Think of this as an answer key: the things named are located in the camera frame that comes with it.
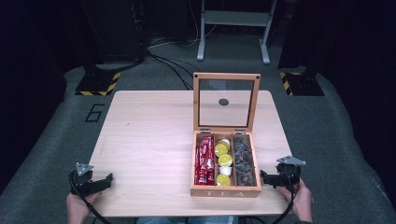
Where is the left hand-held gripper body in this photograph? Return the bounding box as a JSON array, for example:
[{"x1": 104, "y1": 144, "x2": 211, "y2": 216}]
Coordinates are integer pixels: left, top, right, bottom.
[{"x1": 68, "y1": 161, "x2": 95, "y2": 197}]

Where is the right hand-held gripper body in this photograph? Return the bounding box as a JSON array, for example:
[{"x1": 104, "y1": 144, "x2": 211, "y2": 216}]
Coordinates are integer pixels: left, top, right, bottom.
[{"x1": 276, "y1": 155, "x2": 307, "y2": 188}]

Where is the person's left hand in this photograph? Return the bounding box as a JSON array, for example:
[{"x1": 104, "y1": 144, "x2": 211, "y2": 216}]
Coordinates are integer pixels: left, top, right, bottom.
[{"x1": 65, "y1": 190, "x2": 103, "y2": 224}]

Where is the person's right hand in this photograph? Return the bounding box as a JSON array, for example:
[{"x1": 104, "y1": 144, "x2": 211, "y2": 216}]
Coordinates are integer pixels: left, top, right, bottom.
[{"x1": 275, "y1": 178, "x2": 314, "y2": 224}]

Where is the pile of dark tea packets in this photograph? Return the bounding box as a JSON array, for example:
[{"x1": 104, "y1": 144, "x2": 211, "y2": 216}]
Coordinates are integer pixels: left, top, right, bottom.
[{"x1": 233, "y1": 135, "x2": 257, "y2": 188}]

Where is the wooden tea box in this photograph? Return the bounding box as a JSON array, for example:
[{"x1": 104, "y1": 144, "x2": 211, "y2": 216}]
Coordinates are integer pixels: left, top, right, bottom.
[{"x1": 190, "y1": 130, "x2": 262, "y2": 199}]

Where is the bundle of red stick packets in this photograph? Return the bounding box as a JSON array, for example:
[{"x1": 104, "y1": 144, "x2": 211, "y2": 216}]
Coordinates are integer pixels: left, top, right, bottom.
[{"x1": 194, "y1": 135, "x2": 217, "y2": 187}]

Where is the wooden glass box lid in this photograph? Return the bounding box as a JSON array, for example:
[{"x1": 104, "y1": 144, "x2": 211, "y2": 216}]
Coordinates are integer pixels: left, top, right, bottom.
[{"x1": 192, "y1": 72, "x2": 262, "y2": 133}]

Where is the black striped stand base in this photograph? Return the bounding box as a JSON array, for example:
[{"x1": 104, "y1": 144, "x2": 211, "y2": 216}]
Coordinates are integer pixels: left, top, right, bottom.
[
  {"x1": 278, "y1": 71, "x2": 325, "y2": 97},
  {"x1": 75, "y1": 71, "x2": 121, "y2": 97}
]

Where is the white metal stand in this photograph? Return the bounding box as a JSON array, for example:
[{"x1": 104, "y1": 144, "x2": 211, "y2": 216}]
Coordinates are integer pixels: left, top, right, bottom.
[{"x1": 196, "y1": 0, "x2": 278, "y2": 66}]

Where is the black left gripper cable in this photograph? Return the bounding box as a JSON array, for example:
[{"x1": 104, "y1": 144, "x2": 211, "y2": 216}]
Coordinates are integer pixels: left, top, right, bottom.
[{"x1": 68, "y1": 170, "x2": 113, "y2": 224}]

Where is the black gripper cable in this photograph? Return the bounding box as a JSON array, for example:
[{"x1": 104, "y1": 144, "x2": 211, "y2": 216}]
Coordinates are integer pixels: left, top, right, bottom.
[
  {"x1": 271, "y1": 174, "x2": 297, "y2": 224},
  {"x1": 68, "y1": 170, "x2": 113, "y2": 224}
]

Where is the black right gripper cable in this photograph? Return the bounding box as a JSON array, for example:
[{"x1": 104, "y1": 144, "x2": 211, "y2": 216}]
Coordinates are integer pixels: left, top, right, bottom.
[{"x1": 271, "y1": 174, "x2": 297, "y2": 224}]

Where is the black floor cable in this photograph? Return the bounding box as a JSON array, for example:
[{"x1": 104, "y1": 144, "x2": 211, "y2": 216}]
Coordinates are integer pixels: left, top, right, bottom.
[{"x1": 145, "y1": 50, "x2": 202, "y2": 91}]

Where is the white floor cable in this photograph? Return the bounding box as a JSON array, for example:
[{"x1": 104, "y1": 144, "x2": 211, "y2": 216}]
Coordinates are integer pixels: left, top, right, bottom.
[{"x1": 147, "y1": 0, "x2": 219, "y2": 49}]

